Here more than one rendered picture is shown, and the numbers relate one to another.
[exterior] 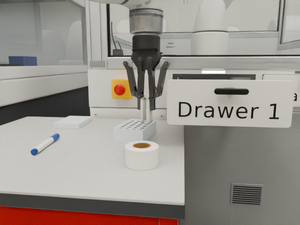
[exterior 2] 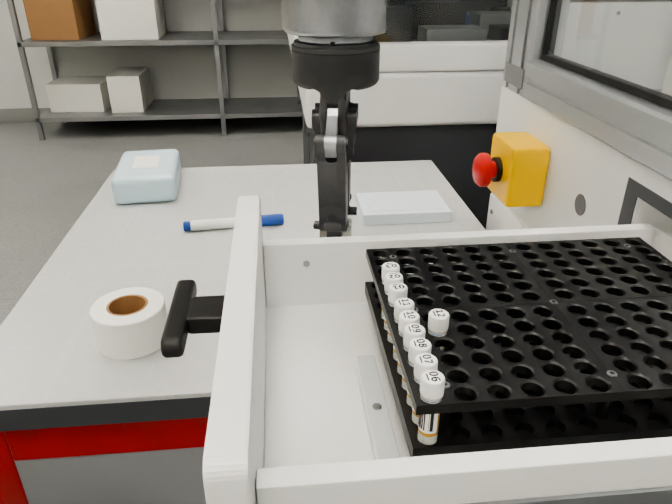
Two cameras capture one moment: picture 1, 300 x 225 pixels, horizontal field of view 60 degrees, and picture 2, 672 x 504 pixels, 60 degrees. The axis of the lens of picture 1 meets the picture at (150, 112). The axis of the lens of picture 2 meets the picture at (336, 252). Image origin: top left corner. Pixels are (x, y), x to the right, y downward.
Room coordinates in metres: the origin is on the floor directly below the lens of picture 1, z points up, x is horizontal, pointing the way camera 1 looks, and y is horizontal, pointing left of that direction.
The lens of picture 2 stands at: (0.60, -0.50, 1.10)
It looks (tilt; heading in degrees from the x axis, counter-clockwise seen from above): 27 degrees down; 77
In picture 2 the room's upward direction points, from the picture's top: straight up
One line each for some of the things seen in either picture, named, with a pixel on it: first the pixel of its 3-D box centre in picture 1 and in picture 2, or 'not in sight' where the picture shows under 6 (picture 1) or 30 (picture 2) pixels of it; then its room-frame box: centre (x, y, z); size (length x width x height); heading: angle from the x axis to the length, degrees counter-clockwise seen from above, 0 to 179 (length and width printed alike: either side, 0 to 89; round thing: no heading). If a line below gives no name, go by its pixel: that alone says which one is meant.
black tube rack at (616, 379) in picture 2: not in sight; (545, 341); (0.82, -0.21, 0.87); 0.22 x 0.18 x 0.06; 173
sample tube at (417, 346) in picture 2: not in sight; (417, 376); (0.71, -0.25, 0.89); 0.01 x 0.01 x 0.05
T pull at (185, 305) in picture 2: (230, 90); (200, 314); (0.59, -0.18, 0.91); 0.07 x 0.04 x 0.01; 83
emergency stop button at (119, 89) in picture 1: (119, 89); (487, 169); (0.93, 0.11, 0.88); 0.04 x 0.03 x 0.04; 83
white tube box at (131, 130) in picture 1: (135, 130); not in sight; (0.72, 0.04, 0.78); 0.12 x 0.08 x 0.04; 163
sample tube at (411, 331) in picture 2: not in sight; (412, 361); (0.71, -0.24, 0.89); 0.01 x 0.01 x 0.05
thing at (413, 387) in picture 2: not in sight; (400, 314); (0.71, -0.20, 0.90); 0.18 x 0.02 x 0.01; 83
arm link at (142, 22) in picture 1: (146, 24); (335, 1); (0.72, 0.01, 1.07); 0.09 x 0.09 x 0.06
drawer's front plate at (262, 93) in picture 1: (227, 102); (247, 354); (0.62, -0.19, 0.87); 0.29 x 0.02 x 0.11; 83
